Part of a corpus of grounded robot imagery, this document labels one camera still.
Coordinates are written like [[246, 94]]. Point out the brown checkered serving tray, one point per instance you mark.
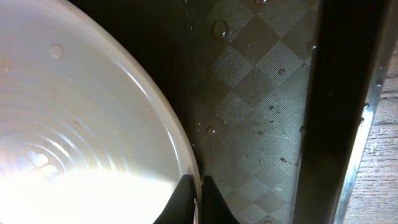
[[236, 74]]

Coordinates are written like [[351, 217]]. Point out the white plate with red stain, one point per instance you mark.
[[86, 134]]

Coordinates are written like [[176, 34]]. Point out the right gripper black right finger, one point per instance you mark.
[[214, 209]]

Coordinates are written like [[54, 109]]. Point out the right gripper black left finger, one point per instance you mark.
[[180, 208]]

